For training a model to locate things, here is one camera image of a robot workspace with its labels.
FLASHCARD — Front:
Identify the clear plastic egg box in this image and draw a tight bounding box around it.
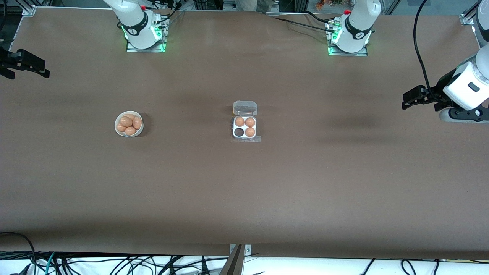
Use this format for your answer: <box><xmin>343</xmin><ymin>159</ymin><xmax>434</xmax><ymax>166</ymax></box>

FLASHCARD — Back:
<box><xmin>231</xmin><ymin>100</ymin><xmax>262</xmax><ymax>144</ymax></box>

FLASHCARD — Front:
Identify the white round bowl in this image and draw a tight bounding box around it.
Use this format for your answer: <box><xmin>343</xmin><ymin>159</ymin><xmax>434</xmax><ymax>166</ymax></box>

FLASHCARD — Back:
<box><xmin>115</xmin><ymin>111</ymin><xmax>144</xmax><ymax>137</ymax></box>

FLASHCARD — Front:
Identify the person in beige trousers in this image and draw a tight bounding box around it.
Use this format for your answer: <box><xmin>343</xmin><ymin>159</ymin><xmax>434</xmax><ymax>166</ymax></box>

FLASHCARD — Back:
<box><xmin>235</xmin><ymin>0</ymin><xmax>270</xmax><ymax>13</ymax></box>

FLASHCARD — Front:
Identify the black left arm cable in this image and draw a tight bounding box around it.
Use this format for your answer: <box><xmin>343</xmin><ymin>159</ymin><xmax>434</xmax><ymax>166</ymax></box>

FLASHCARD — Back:
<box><xmin>413</xmin><ymin>0</ymin><xmax>438</xmax><ymax>102</ymax></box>

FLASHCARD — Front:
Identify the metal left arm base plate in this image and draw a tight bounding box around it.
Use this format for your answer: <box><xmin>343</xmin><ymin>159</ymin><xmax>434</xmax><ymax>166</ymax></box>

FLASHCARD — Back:
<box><xmin>328</xmin><ymin>19</ymin><xmax>368</xmax><ymax>57</ymax></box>

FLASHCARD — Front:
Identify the teal cable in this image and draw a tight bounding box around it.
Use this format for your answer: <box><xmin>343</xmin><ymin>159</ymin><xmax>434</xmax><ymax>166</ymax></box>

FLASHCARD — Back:
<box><xmin>32</xmin><ymin>251</ymin><xmax>56</xmax><ymax>275</ymax></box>

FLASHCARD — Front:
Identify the metal table edge bracket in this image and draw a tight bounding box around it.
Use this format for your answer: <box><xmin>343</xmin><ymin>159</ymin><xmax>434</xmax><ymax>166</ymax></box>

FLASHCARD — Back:
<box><xmin>229</xmin><ymin>244</ymin><xmax>252</xmax><ymax>275</ymax></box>

